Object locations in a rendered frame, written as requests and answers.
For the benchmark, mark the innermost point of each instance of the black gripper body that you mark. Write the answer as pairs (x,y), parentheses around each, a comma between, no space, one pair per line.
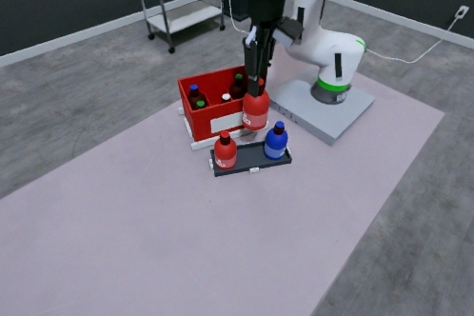
(260,11)

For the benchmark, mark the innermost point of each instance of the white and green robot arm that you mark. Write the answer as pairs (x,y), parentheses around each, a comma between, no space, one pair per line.
(336,54)

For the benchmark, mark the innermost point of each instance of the dark brown bottle with white cap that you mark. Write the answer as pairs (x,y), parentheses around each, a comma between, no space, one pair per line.
(226,98)

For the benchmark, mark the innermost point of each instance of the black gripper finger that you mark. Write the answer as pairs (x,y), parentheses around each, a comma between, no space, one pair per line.
(253,60)
(267,55)

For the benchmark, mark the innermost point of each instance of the dark red bottle with green cap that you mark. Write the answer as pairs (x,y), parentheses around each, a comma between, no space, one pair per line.
(238,89)

